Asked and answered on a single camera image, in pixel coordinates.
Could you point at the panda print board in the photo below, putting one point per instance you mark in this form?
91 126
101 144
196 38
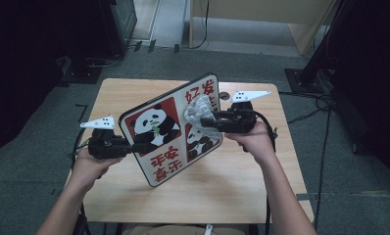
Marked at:
170 156

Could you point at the person's right hand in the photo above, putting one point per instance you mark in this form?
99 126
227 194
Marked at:
260 143

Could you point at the clear plastic bag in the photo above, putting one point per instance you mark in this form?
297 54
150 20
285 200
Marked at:
199 111

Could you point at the person's left hand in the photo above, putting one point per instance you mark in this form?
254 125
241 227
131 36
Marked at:
88 171

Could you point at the light wooden cabinet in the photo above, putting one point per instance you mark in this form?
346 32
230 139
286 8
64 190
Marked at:
261 9

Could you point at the black stand with square base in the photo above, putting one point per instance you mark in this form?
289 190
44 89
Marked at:
304 81

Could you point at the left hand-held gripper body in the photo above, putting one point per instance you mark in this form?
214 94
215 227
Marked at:
105 147

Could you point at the dark round table grommet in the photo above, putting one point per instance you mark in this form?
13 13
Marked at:
224 96

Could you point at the black flat stand base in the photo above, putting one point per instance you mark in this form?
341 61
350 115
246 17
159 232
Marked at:
82 73

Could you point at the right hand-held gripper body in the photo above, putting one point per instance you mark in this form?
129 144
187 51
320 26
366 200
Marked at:
242 122

